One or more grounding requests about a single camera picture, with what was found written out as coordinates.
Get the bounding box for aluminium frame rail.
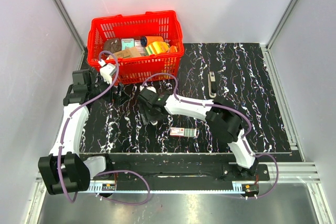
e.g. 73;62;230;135
35;162;321;195

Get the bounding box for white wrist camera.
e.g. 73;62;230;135
98;60;117;84
140;86;156;93

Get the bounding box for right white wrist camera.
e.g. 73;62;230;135
140;86;156;93

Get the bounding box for brown cardboard box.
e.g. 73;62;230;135
113;47;141;59

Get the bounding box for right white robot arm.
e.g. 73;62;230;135
137;87;258;180

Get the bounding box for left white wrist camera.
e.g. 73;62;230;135
98;60;117;84

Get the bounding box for orange cylindrical can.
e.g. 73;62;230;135
140;36;164;47

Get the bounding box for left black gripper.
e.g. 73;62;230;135
89;73;130;106

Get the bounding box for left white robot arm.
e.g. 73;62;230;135
38;64;118;195

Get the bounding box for red white staples box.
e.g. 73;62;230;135
170;127;198;137

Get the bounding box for brown round cookie pack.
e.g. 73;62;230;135
103;38;122;54

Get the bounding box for red plastic shopping basket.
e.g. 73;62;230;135
87;10;184;84

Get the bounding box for teal white small box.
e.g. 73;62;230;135
121;38;135;50

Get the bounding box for orange snack packet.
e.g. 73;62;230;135
169;46;178;53

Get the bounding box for yellow green striped box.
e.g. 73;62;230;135
145;41;170;55

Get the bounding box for white black stapler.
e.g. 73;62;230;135
208;71;217;98

